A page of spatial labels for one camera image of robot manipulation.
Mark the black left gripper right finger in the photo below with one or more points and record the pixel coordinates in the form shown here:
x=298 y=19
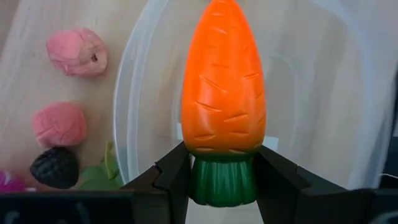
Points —
x=280 y=189

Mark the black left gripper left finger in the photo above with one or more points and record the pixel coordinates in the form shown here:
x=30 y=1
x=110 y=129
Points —
x=169 y=183

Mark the orange toy carrot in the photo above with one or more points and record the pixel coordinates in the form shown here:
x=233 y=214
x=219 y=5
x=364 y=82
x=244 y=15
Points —
x=222 y=93

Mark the pink toy garlic bulb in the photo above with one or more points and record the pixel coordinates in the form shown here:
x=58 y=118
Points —
x=76 y=53
x=59 y=124

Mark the clear plastic tupperware container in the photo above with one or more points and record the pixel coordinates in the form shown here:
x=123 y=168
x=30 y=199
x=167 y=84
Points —
x=311 y=93

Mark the green toy lettuce leaf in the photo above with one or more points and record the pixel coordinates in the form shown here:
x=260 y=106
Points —
x=102 y=175

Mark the black toy blackberry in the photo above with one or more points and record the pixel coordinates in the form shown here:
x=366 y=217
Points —
x=54 y=168

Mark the purple white striped toy cabbage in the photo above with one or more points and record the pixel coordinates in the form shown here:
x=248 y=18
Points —
x=9 y=183

